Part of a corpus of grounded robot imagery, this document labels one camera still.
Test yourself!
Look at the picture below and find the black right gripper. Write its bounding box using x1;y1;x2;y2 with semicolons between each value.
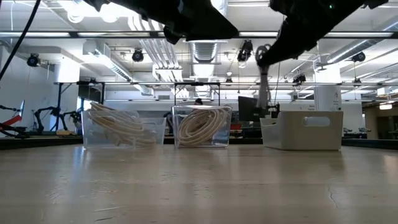
256;0;367;68

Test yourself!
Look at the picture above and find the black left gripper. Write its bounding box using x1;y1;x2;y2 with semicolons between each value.
124;0;239;45

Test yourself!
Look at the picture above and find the light blue USB cable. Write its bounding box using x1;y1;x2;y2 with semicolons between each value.
254;43;274;111

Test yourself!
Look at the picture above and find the beige cable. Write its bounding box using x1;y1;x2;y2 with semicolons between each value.
176;108;218;147
88;114;157;147
86;101;141;131
183;106;230;142

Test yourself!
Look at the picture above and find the black ceiling spotlight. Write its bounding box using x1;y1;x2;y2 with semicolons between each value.
131;47;145;63
236;39;254;63
351;50;367;63
25;52;42;68

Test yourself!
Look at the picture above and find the white pillar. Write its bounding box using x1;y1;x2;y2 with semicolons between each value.
313;63;343;112

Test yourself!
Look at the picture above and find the black computer monitor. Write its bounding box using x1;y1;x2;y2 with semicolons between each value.
237;95;259;123

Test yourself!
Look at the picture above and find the tall clear plastic bin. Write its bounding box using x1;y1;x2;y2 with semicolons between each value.
171;105;233;149

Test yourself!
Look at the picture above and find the black overhead crossbar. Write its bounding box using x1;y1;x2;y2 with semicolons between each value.
0;30;398;39

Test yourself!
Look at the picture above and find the small clear plastic bin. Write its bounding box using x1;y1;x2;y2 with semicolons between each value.
81;108;167;150

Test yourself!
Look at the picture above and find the blue framed workstation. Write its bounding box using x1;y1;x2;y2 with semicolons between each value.
53;80;107;133

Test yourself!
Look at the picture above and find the red and black machine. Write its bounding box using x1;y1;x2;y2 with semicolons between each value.
0;99;30;139

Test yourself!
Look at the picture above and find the silver ceiling air duct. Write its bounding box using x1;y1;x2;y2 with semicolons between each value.
188;40;222;66

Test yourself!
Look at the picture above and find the white plastic bin with handles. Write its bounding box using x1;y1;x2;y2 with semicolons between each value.
259;110;345;151

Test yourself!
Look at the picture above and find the black hanging cable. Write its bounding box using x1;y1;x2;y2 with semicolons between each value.
0;0;42;82

